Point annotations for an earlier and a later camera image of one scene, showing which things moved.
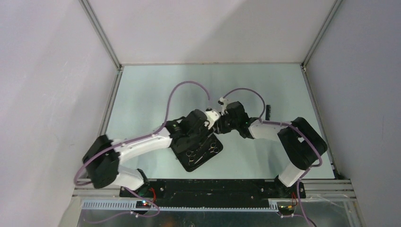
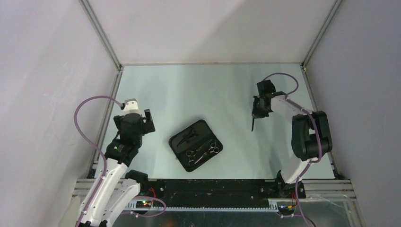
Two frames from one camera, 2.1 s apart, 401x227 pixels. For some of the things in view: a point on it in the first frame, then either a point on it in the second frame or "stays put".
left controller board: [143, 204] stays put
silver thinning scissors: [188, 152] stays put
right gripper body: [225, 124] → [257, 110]
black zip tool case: [193, 152] stays put
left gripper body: [199, 135] → [147, 126]
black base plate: [211, 193] stays put
